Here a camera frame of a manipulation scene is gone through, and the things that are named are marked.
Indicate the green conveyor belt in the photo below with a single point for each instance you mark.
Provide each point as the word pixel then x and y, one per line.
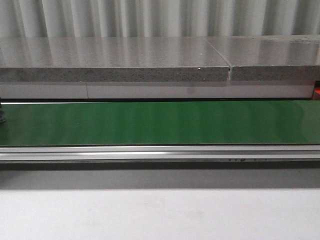
pixel 162 123

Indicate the grey stone slab right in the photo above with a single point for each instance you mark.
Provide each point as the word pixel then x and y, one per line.
pixel 272 60

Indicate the grey stone counter slab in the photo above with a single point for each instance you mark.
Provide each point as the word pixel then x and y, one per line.
pixel 110 59

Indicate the orange red object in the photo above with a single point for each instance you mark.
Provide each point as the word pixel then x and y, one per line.
pixel 316 93

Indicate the white pleated curtain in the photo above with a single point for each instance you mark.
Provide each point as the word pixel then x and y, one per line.
pixel 155 18

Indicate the aluminium conveyor side rail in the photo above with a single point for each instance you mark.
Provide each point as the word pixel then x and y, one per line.
pixel 159 153

